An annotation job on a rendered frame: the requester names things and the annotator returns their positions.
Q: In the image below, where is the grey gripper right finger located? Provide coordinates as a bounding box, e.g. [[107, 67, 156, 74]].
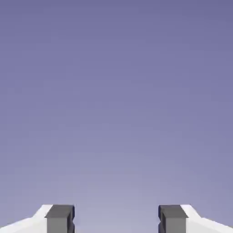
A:
[[157, 204, 233, 233]]

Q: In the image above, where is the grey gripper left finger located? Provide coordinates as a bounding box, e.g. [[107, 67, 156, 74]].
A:
[[0, 204, 76, 233]]

